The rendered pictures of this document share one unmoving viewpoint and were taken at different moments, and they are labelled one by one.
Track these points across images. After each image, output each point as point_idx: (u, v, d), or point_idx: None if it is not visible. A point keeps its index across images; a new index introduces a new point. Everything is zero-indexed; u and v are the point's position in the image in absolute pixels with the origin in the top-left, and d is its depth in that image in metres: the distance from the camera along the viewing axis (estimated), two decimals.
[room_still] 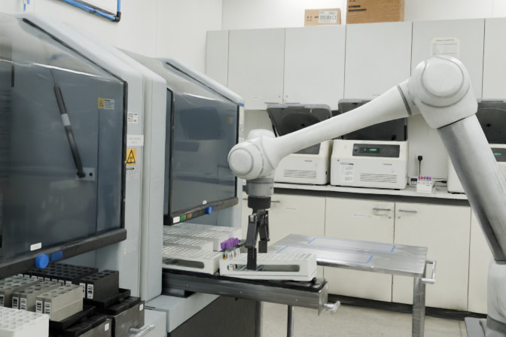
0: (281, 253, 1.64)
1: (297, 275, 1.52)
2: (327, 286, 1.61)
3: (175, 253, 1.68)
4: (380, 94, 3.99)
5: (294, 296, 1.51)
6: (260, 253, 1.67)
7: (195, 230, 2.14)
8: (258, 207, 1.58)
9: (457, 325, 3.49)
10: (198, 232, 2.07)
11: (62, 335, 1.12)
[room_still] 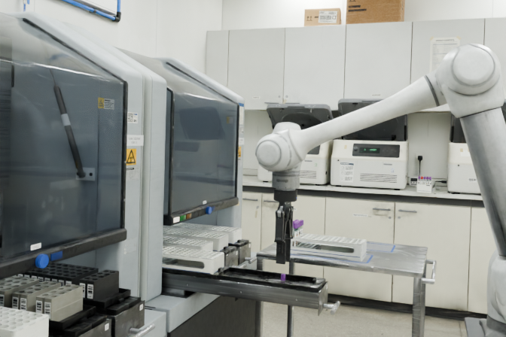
0: (336, 237, 1.96)
1: (350, 256, 1.84)
2: (327, 286, 1.61)
3: (175, 253, 1.68)
4: (380, 94, 3.99)
5: (294, 296, 1.51)
6: (283, 254, 1.59)
7: (195, 230, 2.14)
8: None
9: (457, 325, 3.49)
10: (198, 232, 2.07)
11: (62, 335, 1.12)
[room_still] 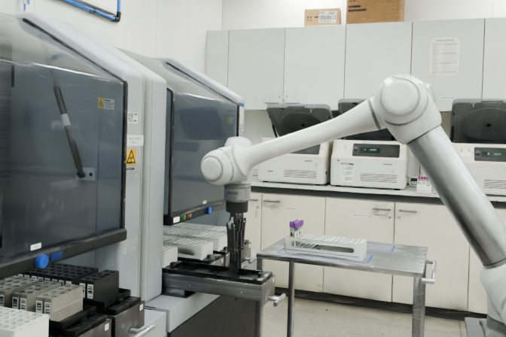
0: (336, 237, 1.96)
1: (350, 256, 1.84)
2: (275, 280, 1.67)
3: None
4: None
5: (239, 289, 1.57)
6: (236, 262, 1.68)
7: (195, 230, 2.14)
8: None
9: (457, 325, 3.49)
10: (198, 232, 2.07)
11: (62, 335, 1.12)
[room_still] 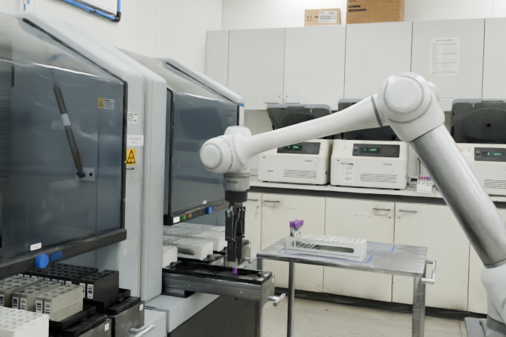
0: (336, 237, 1.96)
1: (350, 256, 1.84)
2: (274, 280, 1.67)
3: None
4: None
5: (239, 289, 1.57)
6: (233, 252, 1.66)
7: (195, 230, 2.14)
8: None
9: (457, 325, 3.49)
10: (198, 232, 2.07)
11: (62, 335, 1.12)
